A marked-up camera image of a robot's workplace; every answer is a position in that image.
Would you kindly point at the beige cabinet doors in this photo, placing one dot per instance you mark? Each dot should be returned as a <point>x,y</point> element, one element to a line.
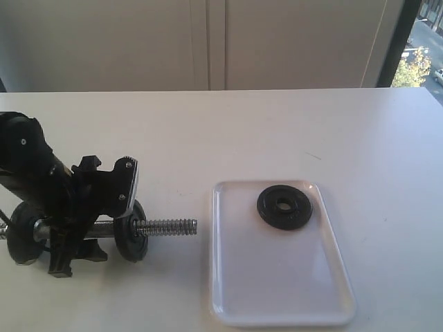
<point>49,46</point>

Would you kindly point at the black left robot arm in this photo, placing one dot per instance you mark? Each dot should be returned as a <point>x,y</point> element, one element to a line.
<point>26,159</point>

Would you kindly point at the black window frame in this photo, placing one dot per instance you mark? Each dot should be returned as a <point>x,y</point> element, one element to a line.
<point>402,30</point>

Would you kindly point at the black weight plate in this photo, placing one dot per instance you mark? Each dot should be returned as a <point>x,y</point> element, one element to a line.
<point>132,246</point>
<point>284,207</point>
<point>22,246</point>

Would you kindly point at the white plastic tray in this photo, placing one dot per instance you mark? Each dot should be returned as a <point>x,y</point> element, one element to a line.
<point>261,276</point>

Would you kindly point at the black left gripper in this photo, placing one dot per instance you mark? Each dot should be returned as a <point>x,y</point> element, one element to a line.
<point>76,198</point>

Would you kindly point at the chrome threaded dumbbell bar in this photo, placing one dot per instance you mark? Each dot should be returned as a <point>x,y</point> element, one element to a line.
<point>39,231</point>

